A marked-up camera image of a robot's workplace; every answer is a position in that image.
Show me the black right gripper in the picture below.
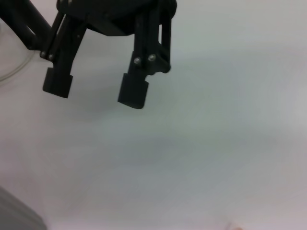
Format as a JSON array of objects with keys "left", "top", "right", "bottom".
[{"left": 40, "top": 0, "right": 178, "bottom": 110}]

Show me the grey-green perforated storage basket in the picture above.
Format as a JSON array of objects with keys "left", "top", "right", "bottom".
[{"left": 0, "top": 185, "right": 47, "bottom": 230}]

